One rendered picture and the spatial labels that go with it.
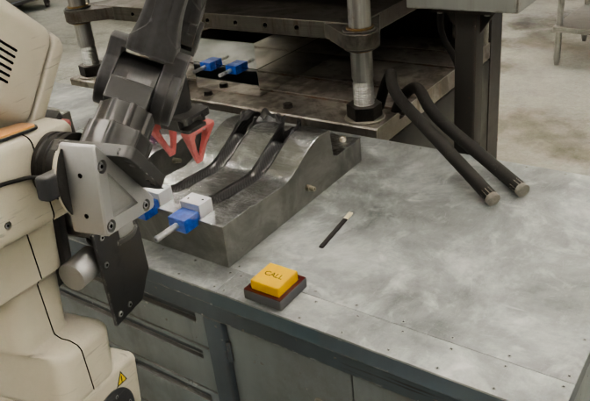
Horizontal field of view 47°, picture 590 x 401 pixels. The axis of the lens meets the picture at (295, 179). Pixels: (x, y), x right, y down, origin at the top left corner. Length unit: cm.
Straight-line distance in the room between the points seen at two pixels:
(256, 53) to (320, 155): 72
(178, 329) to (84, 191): 75
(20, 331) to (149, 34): 44
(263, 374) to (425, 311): 40
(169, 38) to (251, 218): 53
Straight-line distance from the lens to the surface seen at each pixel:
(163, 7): 87
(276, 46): 220
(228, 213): 128
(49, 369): 104
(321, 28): 196
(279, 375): 137
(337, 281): 122
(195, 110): 120
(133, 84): 87
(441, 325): 112
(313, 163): 145
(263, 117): 156
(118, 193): 84
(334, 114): 196
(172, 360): 161
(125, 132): 83
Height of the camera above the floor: 151
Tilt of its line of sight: 27 degrees down
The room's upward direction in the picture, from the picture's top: 6 degrees counter-clockwise
